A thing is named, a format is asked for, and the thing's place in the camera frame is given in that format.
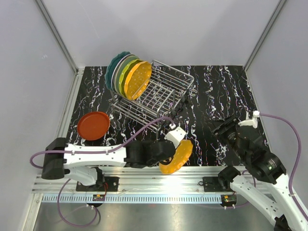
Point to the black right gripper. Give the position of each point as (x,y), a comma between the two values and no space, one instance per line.
(220,131)

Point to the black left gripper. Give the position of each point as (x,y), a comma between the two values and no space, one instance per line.
(167,160)

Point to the orange dotted scalloped plate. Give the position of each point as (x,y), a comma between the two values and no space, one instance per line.
(137,80)

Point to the lime green dotted plate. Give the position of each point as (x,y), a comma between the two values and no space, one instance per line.
(124,74)

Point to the white plate green rim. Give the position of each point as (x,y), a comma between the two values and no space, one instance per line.
(114,74)

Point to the teal scalloped plate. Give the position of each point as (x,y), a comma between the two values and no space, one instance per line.
(111,67)

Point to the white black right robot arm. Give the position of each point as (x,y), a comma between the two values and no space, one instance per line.
(285,211)

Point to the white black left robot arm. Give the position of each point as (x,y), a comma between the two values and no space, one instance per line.
(82,163)

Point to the orange round plastic plate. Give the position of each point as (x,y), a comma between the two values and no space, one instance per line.
(93,126)

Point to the right small circuit board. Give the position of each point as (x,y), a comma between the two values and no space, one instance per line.
(231,199)

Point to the small circuit board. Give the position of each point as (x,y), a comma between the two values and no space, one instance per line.
(98,197)
(231,199)

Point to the left small circuit board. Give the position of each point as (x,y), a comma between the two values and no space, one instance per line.
(98,197)

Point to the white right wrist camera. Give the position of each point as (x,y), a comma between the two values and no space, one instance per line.
(250,121)

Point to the aluminium front mounting rail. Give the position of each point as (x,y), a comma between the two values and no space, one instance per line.
(189,185)

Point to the silver wire dish rack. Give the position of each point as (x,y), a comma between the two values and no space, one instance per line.
(166,91)

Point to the aluminium frame rail left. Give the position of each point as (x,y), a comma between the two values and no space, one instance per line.
(60,42)

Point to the aluminium frame post right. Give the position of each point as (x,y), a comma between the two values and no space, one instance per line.
(267,29)

